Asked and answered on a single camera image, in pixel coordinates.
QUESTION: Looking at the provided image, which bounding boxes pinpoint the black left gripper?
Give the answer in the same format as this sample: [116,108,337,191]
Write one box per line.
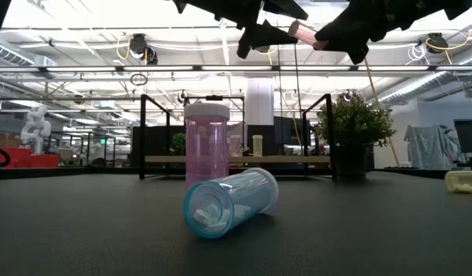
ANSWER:
[172,0,309,61]

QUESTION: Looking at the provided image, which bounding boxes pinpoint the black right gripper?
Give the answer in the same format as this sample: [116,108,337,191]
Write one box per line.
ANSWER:
[314,0,472,65]

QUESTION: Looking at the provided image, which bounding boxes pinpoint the red medicine bottle white cap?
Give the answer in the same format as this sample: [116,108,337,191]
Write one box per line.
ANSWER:
[288,19,329,51]

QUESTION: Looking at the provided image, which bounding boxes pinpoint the yellow medicine bottle white cap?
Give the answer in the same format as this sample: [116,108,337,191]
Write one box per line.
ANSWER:
[252,134,264,157]
[444,170,472,195]

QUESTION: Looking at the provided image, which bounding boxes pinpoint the pink medicine bottle white cap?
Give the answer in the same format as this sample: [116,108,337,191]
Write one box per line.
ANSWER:
[183,102,231,192]

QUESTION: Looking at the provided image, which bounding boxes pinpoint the blue medicine bottle white cap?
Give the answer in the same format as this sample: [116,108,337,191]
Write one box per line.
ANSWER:
[183,167,279,239]

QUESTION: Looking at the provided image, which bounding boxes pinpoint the wooden pole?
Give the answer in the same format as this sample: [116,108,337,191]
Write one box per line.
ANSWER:
[364,57,401,168]

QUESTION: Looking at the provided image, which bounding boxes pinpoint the white round column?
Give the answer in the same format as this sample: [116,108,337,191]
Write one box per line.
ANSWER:
[245,78,275,126]

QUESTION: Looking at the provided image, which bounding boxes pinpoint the green artificial potted plant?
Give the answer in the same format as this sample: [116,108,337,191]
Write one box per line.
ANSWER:
[314,90,397,179]

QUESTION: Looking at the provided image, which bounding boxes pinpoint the black computer monitor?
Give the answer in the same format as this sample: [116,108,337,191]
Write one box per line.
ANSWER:
[453,118,472,154]
[273,117,312,146]

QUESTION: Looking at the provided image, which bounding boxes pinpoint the grey draped cloth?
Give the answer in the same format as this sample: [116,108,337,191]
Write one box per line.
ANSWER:
[403,124,457,170]

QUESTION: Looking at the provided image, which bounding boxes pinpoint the small green background plant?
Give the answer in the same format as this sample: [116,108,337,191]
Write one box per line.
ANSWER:
[172,133,186,156]

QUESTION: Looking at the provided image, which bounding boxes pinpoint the black office partition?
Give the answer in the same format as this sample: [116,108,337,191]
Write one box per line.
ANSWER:
[131,125,185,168]

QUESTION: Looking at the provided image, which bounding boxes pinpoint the long ceiling light strip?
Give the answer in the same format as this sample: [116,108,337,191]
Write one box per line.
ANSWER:
[0,64,472,74]

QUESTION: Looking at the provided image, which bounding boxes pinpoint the red crates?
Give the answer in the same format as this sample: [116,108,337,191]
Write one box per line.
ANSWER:
[0,147,61,169]

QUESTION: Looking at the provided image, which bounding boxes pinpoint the silver ventilation duct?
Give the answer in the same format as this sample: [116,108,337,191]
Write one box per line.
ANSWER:
[377,45,472,107]
[0,40,58,80]

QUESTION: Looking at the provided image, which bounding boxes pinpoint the black table edge rail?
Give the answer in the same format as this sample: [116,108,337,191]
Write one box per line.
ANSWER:
[0,165,472,181]

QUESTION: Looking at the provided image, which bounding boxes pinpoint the black looped cable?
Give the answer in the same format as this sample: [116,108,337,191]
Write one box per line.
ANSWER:
[0,144,12,168]

